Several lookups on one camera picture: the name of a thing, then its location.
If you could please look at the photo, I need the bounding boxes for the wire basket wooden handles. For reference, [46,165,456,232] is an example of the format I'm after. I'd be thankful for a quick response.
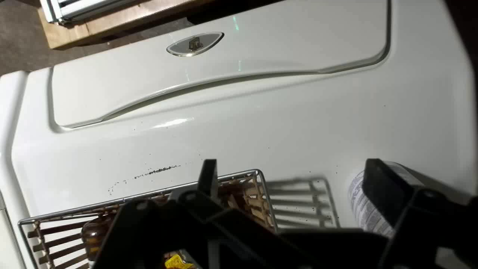
[18,168,278,269]

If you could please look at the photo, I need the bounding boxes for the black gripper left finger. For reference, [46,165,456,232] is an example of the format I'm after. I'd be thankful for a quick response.
[93,159,311,269]

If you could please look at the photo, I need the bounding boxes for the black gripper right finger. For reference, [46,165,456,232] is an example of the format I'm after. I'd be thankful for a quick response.
[362,159,478,269]

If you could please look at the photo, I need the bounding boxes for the brown bottle white label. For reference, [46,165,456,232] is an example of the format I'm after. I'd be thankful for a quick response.
[81,216,120,262]

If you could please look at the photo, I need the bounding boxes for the white washing machine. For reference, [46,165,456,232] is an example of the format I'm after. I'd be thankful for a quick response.
[0,0,478,269]

